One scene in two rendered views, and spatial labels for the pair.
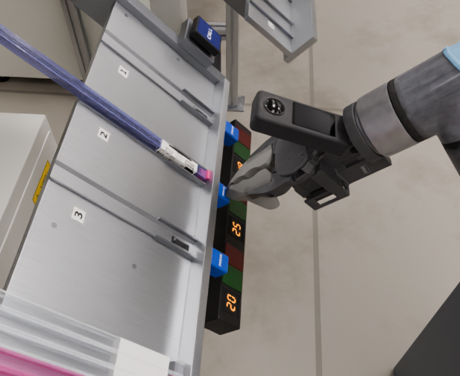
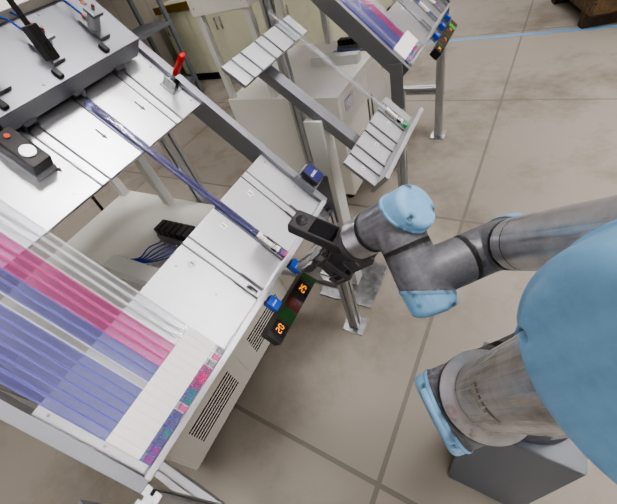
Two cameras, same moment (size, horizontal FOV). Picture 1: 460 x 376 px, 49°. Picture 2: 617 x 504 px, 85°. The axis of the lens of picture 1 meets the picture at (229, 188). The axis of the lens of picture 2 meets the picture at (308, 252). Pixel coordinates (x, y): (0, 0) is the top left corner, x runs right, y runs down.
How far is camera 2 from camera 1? 0.35 m
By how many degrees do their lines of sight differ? 25
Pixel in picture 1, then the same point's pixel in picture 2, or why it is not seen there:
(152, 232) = (235, 279)
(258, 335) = (371, 366)
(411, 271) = not seen: hidden behind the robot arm
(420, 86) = (365, 217)
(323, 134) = (325, 239)
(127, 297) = (205, 308)
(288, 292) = (401, 344)
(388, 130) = (351, 242)
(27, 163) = not seen: hidden behind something
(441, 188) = not seen: hidden behind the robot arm
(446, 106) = (375, 231)
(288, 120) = (306, 229)
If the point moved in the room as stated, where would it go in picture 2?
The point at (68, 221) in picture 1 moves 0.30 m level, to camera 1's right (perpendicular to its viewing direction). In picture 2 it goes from (185, 265) to (323, 295)
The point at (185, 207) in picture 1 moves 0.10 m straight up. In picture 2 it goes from (264, 270) to (247, 239)
